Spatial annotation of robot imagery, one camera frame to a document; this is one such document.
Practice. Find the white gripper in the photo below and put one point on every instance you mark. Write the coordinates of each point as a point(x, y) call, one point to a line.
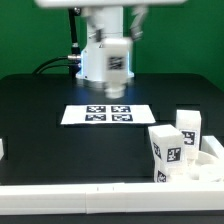
point(95, 21)

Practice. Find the white round stool seat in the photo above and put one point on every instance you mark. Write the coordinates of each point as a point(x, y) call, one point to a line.
point(206, 168)

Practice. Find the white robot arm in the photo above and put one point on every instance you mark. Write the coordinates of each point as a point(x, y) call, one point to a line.
point(112, 27)

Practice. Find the white sheet with four tags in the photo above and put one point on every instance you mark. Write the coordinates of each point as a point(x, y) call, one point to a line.
point(107, 114)

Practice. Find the white block at left edge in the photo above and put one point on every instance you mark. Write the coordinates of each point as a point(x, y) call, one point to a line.
point(1, 149)

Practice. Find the white right rail wall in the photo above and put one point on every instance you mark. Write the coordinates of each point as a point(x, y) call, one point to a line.
point(212, 146)

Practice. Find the white rail wall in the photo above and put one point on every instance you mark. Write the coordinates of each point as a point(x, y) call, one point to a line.
point(110, 198)
point(212, 146)

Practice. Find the white front rail wall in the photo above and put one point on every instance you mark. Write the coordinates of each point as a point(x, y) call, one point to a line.
point(110, 198)

